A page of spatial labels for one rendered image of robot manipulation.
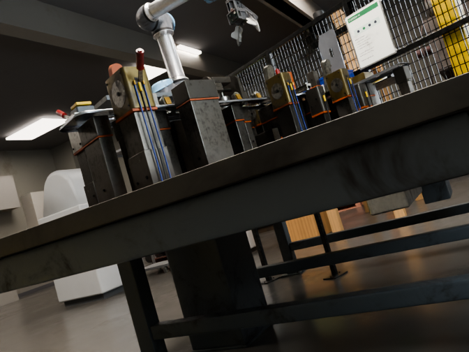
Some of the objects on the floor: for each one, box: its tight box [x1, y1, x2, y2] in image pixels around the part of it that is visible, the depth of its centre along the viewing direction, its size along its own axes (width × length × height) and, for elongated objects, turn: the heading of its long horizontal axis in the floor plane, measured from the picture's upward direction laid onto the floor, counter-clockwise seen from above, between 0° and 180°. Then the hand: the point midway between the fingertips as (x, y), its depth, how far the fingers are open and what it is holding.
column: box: [165, 231, 271, 352], centre depth 218 cm, size 31×31×66 cm
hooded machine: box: [38, 168, 124, 307], centre depth 554 cm, size 82×70×162 cm
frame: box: [0, 111, 469, 352], centre depth 195 cm, size 256×161×66 cm, turn 73°
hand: (250, 39), depth 209 cm, fingers open, 14 cm apart
